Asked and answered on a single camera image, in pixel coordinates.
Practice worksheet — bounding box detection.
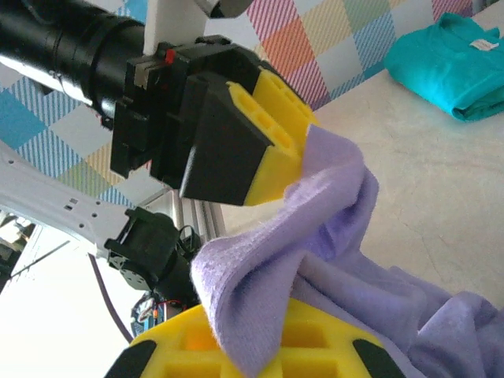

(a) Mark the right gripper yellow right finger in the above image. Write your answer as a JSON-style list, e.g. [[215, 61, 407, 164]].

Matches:
[[275, 298, 407, 378]]

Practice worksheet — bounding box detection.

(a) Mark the folded teal t-shirt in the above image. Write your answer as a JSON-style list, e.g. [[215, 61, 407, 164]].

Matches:
[[383, 11, 504, 123]]

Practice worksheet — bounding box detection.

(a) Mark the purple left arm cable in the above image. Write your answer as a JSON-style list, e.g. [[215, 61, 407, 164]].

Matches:
[[87, 254, 135, 344]]

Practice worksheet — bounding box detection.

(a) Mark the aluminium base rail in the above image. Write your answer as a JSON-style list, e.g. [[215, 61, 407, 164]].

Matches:
[[135, 187, 228, 246]]

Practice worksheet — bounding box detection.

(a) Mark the purple t-shirt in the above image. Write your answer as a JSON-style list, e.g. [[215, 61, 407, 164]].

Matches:
[[190, 123, 504, 378]]

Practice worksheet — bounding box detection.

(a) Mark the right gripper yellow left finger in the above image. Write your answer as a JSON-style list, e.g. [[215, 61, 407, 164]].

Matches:
[[104, 305, 238, 378]]

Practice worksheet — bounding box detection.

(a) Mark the left wrist camera with white mount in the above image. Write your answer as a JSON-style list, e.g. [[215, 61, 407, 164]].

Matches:
[[143, 0, 254, 54]]

